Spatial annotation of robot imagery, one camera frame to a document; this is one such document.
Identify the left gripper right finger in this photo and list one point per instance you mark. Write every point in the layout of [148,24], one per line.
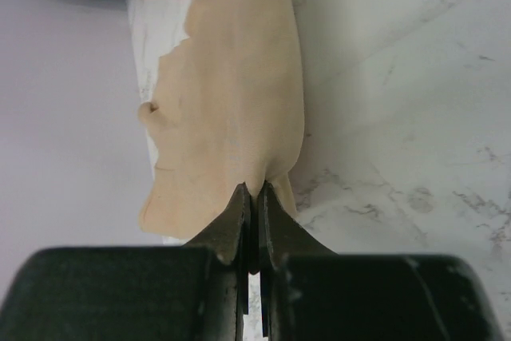
[309,292]

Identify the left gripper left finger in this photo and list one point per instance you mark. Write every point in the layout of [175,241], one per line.
[196,291]

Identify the tan beige t-shirt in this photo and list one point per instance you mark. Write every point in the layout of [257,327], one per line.
[227,109]

